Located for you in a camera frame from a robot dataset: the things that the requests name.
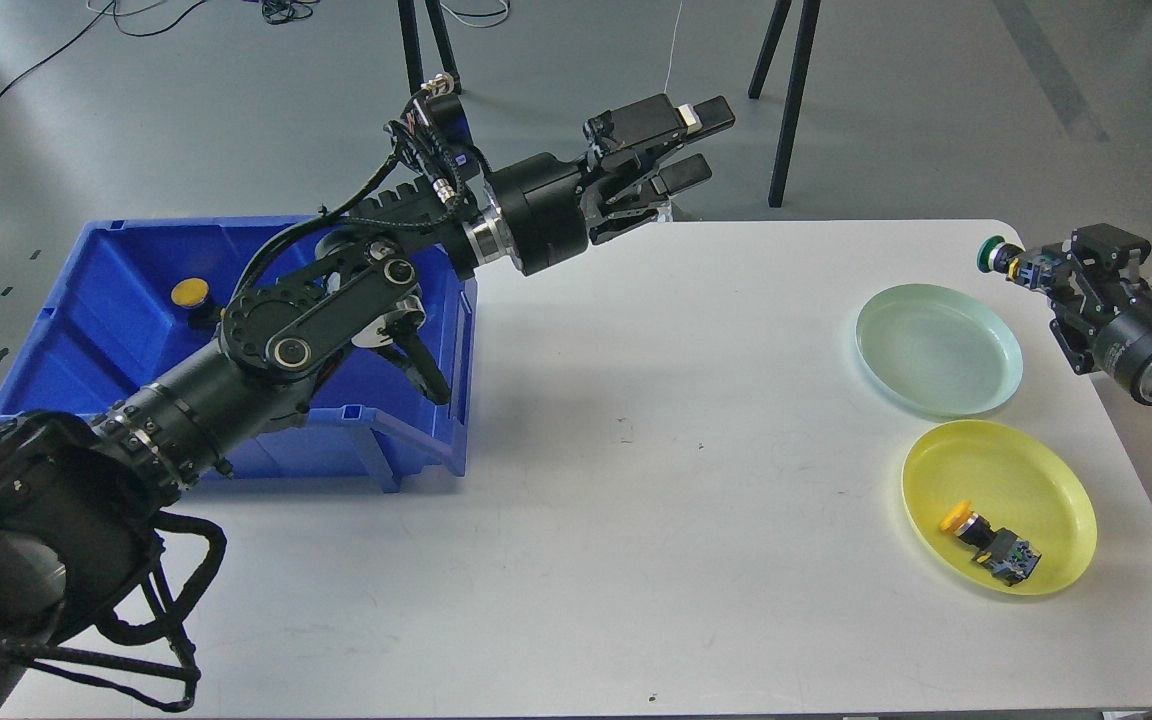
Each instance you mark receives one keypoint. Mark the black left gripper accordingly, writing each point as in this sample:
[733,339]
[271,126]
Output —
[554,209]

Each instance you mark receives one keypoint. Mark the yellow push button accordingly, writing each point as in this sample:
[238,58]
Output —
[1005,556]
[193,296]

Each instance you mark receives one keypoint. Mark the yellow plate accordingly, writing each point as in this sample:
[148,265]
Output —
[1014,482]

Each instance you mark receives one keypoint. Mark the green push button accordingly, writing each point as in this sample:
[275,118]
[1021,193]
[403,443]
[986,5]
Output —
[1045,269]

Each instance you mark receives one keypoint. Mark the pale green plate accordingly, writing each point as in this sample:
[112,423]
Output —
[937,352]

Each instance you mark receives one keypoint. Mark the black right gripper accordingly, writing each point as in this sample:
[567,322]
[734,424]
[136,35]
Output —
[1102,310]

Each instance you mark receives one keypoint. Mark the black tripod legs right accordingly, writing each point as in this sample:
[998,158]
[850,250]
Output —
[803,48]

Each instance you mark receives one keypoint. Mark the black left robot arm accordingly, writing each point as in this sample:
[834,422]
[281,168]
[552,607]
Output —
[97,576]

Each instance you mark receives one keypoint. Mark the blue plastic storage bin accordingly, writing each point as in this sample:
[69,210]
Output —
[109,326]

